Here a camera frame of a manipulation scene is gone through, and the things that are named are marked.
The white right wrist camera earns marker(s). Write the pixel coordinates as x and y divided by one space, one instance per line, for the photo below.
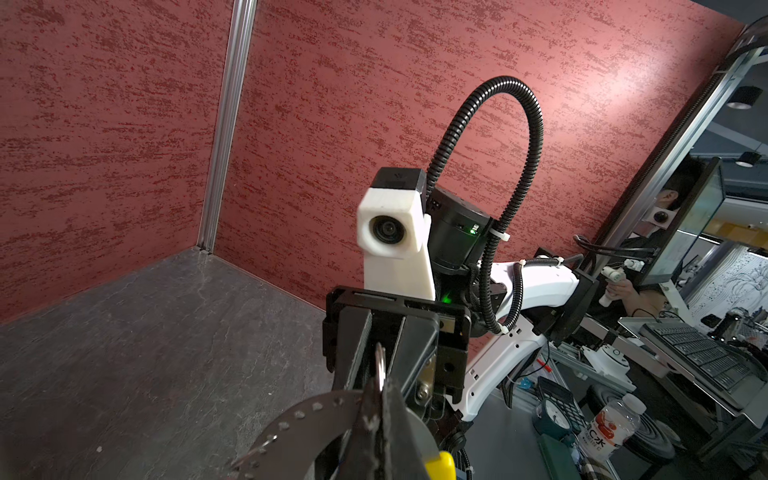
393 232

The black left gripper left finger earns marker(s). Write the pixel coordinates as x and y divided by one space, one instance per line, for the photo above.
362 458

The computer keyboard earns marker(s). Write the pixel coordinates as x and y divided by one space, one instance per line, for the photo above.
722 366

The aluminium corner post right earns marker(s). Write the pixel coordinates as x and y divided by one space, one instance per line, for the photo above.
242 22

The yellow capped key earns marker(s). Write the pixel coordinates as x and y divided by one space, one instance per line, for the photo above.
441 467

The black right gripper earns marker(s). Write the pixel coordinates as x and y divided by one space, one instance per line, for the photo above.
426 343

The silver keyring with keys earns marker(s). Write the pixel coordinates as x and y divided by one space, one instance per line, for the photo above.
380 368

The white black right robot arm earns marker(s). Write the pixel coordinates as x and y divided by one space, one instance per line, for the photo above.
536 299

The computer monitor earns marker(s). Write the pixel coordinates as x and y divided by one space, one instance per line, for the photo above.
686 204

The perforated metal disc tag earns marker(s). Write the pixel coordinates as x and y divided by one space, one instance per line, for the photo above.
290 445

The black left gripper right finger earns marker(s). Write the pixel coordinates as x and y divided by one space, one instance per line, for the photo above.
401 455

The plastic water bottle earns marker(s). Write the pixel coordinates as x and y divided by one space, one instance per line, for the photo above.
612 426

